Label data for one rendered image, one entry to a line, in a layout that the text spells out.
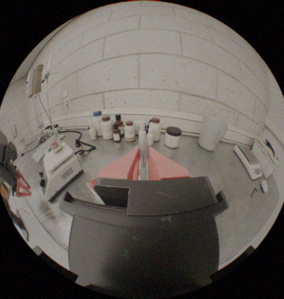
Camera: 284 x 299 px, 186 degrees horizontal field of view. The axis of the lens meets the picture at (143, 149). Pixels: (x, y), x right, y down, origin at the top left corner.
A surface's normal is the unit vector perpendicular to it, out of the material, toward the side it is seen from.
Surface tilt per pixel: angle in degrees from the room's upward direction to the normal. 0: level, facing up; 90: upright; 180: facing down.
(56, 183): 90
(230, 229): 0
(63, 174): 90
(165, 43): 90
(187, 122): 90
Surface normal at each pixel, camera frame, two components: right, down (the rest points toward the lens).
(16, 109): 0.99, 0.11
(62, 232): 0.00, -0.81
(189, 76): -0.16, 0.58
